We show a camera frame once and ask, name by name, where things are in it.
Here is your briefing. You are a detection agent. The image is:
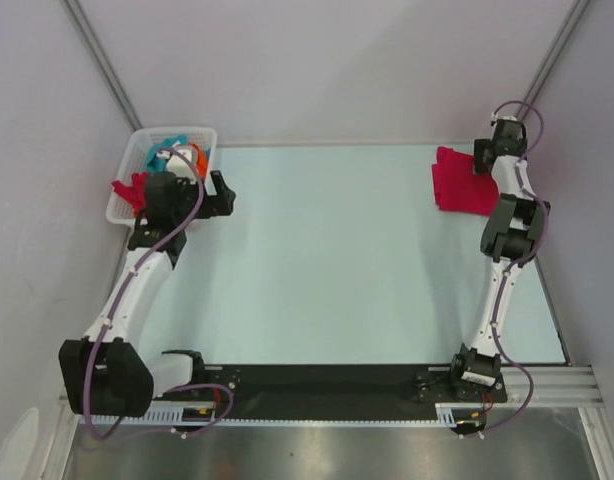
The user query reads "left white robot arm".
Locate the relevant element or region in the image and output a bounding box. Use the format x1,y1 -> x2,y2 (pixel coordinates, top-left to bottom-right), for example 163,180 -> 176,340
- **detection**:
58,170 -> 236,417

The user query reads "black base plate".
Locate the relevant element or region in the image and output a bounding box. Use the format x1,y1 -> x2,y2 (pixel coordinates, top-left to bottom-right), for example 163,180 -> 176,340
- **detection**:
186,362 -> 508,422

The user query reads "white plastic laundry basket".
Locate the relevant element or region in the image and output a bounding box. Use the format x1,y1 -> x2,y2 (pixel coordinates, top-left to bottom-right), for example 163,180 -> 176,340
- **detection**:
106,126 -> 218,228

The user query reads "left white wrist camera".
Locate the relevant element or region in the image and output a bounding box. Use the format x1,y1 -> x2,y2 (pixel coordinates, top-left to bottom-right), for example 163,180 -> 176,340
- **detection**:
156,146 -> 198,182

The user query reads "slotted cable duct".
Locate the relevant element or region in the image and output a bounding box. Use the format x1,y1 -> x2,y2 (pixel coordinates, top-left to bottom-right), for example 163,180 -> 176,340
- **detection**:
79,403 -> 461,427

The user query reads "right aluminium frame post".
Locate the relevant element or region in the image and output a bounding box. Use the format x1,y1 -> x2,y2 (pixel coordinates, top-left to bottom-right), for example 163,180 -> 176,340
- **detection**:
497,0 -> 591,151

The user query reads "teal t shirt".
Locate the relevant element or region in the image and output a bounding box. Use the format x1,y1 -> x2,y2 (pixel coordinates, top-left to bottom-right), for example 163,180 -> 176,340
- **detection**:
145,135 -> 188,174

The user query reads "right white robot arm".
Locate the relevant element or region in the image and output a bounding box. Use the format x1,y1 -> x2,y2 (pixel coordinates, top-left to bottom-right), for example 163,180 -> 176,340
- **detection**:
448,115 -> 550,402

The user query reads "orange t shirt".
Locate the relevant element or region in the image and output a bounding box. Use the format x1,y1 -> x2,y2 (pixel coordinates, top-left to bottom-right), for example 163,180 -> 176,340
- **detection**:
190,143 -> 208,179

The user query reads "left aluminium frame post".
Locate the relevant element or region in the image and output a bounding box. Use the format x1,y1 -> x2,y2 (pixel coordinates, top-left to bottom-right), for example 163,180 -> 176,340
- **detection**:
59,0 -> 144,131

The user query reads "red t shirt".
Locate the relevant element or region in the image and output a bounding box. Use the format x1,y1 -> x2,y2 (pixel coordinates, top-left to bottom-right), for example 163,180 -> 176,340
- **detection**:
431,146 -> 499,217
111,172 -> 150,217

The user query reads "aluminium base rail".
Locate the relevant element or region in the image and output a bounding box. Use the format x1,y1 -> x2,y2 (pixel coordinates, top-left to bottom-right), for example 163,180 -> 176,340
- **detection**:
66,366 -> 602,417

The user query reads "aluminium frame post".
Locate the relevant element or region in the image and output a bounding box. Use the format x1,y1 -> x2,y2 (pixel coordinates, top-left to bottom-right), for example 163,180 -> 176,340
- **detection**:
497,0 -> 591,151
59,0 -> 144,131

